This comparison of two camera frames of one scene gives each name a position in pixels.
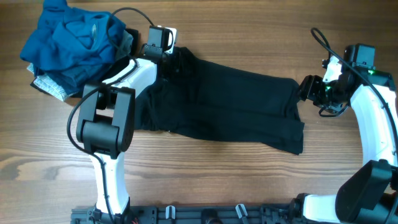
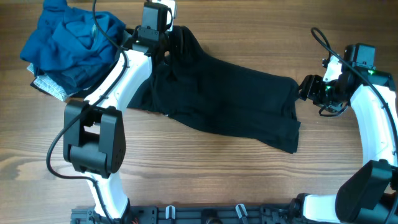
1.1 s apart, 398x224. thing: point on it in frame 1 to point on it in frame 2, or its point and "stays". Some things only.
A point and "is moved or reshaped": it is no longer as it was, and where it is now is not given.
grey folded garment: x=125 y=46 stays
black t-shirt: x=218 y=101 is moved or reshaped
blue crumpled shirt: x=71 y=46 stays
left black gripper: x=174 y=64 to x=176 y=44
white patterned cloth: x=50 y=86 stays
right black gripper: x=308 y=89 stays
